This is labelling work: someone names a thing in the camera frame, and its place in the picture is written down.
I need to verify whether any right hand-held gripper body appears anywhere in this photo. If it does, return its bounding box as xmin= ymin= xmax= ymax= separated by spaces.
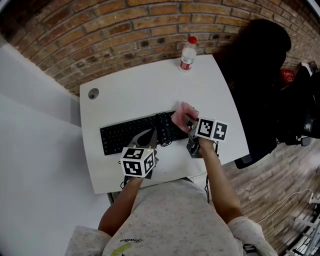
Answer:
xmin=187 ymin=117 xmax=230 ymax=159

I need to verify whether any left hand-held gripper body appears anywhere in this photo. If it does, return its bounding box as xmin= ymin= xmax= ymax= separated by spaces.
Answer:
xmin=119 ymin=145 xmax=160 ymax=180

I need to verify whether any pink cloth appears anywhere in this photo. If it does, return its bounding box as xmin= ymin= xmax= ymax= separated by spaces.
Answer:
xmin=171 ymin=101 xmax=200 ymax=132

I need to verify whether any black keyboard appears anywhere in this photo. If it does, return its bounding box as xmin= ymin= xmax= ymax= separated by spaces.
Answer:
xmin=99 ymin=110 xmax=198 ymax=156

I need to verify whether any person's left forearm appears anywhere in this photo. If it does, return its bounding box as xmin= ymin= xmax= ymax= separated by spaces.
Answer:
xmin=97 ymin=176 xmax=144 ymax=237

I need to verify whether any person's right forearm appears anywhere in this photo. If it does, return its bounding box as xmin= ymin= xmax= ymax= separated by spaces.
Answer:
xmin=198 ymin=141 xmax=243 ymax=226

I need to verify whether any black office chair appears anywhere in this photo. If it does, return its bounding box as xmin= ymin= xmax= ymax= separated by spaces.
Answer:
xmin=282 ymin=62 xmax=320 ymax=147
xmin=214 ymin=18 xmax=293 ymax=170

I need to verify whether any clear bottle with red cap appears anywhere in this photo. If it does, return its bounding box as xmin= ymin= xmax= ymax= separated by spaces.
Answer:
xmin=179 ymin=36 xmax=198 ymax=73

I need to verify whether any person's grey speckled shirt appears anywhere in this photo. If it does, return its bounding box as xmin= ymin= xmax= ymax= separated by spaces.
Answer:
xmin=71 ymin=178 xmax=276 ymax=256

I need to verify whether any red box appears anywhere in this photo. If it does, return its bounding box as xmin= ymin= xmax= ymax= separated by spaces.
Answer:
xmin=279 ymin=69 xmax=297 ymax=84

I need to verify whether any white metal rack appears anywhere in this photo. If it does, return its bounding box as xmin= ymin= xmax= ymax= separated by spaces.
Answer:
xmin=284 ymin=194 xmax=320 ymax=256

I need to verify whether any grey desk cable grommet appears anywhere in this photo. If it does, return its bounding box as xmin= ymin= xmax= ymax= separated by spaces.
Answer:
xmin=87 ymin=87 xmax=100 ymax=100

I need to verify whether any white floor cable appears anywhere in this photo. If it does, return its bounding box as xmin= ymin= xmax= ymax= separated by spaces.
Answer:
xmin=257 ymin=188 xmax=315 ymax=224

